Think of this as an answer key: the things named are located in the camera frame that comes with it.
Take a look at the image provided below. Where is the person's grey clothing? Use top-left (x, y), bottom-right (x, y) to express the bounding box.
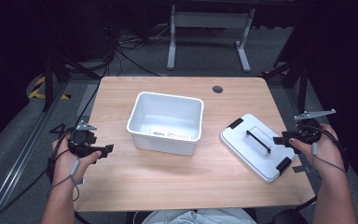
top-left (141, 207), bottom-right (257, 224)

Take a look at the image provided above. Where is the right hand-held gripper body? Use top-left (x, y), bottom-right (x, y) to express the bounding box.
top-left (293, 108), bottom-right (337, 147)

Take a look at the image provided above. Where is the metal floor rail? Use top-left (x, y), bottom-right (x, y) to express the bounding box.
top-left (0, 82), bottom-right (71, 224)

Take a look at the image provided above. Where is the yellow black hazard tape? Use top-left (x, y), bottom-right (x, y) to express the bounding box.
top-left (27, 76), bottom-right (72, 101)

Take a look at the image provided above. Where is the person's left hand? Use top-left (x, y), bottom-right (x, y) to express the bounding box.
top-left (51, 133), bottom-right (103, 185)

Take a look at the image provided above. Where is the white lid with black handle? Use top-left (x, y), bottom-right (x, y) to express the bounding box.
top-left (219, 113), bottom-right (298, 184)

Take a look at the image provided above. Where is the white plastic storage box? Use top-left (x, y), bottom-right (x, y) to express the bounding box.
top-left (126, 91), bottom-right (205, 157)

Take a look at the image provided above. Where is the bundle of black floor cables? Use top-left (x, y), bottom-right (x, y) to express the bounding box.
top-left (103, 24), bottom-right (171, 77)

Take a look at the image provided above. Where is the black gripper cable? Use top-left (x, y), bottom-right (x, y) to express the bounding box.
top-left (307, 124), bottom-right (351, 173)
top-left (0, 123), bottom-right (77, 223)

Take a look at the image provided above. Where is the person's right hand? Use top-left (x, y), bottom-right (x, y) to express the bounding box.
top-left (288, 122), bottom-right (348, 182)

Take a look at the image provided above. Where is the black tripod stand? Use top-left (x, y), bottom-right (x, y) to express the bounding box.
top-left (41, 50), bottom-right (103, 113)
top-left (258, 57), bottom-right (310, 114)

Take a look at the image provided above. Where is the grey wrist cord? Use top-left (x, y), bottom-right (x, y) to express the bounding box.
top-left (310, 142), bottom-right (348, 175)
top-left (51, 158), bottom-right (82, 202)

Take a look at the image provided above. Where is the grey metal stand frame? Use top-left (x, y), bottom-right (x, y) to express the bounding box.
top-left (166, 4), bottom-right (256, 74)

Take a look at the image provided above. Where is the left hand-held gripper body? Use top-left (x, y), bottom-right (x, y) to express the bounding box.
top-left (68, 120), bottom-right (99, 158)

